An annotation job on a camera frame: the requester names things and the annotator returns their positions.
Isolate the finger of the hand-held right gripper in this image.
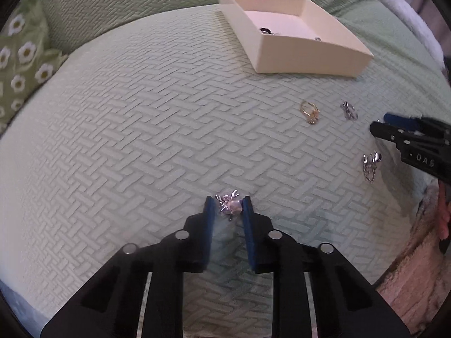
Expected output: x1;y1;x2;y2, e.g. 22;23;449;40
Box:
370;121;451;177
384;112;451;139

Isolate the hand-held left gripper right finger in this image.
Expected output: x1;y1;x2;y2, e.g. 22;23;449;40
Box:
242;196;411;338

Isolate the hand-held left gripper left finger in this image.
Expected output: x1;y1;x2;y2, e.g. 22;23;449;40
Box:
40;196;216;338

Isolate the silver pink stone brooch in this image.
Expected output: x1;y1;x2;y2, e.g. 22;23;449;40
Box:
215;189;244;222

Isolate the cream cardboard box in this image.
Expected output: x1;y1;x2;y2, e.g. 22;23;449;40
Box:
218;0;374;78

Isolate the person's right hand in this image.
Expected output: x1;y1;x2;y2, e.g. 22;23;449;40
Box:
437;179;451;240

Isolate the small silver earring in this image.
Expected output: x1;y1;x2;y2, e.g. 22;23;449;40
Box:
340;101;359;121

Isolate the white fluffy cloth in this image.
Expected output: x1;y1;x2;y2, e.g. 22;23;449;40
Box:
373;0;449;68

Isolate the green textured sofa cover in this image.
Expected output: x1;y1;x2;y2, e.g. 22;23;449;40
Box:
0;0;451;338

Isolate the beige fluffy blanket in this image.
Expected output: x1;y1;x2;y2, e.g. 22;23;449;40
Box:
376;179;451;336

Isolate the green floral pillow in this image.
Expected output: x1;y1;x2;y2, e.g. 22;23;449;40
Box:
0;0;68;135

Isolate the silver chain earring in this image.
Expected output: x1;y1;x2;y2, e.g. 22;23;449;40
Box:
362;151;383;184

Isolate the gold ring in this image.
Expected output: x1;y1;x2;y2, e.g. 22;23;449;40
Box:
300;100;321;125

